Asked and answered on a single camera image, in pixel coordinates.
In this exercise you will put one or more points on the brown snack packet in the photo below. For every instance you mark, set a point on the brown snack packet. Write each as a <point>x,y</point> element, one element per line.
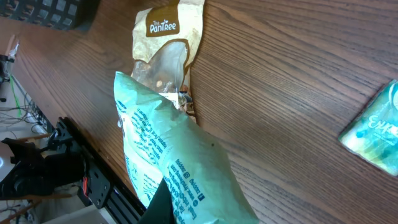
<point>166,40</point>

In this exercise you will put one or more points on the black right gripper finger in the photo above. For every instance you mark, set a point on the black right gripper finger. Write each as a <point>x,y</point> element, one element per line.
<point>160,210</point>

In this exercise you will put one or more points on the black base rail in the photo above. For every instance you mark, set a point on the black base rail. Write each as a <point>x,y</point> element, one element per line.
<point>104,188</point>

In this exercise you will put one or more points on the teal Kleenex tissue pack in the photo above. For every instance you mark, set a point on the teal Kleenex tissue pack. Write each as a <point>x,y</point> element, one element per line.
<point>372,135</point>

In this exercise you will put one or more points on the grey plastic mesh basket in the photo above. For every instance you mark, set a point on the grey plastic mesh basket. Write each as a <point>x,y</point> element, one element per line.
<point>54,14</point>

